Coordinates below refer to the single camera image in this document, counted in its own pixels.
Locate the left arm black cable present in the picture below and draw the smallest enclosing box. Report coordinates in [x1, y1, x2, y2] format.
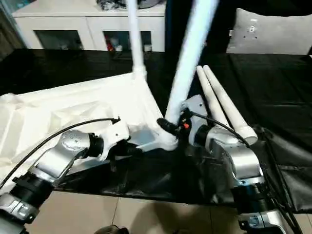
[0, 117, 121, 190]

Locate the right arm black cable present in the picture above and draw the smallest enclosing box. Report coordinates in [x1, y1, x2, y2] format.
[191, 112, 303, 234]

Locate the black mat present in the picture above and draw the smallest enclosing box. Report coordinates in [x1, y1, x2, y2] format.
[0, 48, 312, 213]

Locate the white plastic table leg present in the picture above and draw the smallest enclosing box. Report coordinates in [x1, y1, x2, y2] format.
[165, 0, 218, 125]
[126, 0, 147, 79]
[202, 65, 258, 142]
[196, 65, 230, 129]

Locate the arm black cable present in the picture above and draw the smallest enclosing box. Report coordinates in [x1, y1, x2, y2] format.
[0, 117, 121, 190]
[191, 112, 303, 234]

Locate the beige curtain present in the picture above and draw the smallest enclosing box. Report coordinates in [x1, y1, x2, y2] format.
[0, 0, 26, 61]

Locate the white plastic table top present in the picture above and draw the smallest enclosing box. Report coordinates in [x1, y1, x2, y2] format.
[0, 72, 177, 190]

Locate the white cabinet with glass doors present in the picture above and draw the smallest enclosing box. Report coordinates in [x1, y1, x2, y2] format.
[12, 0, 166, 52]

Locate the grey cushion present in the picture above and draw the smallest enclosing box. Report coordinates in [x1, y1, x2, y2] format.
[226, 7, 312, 56]

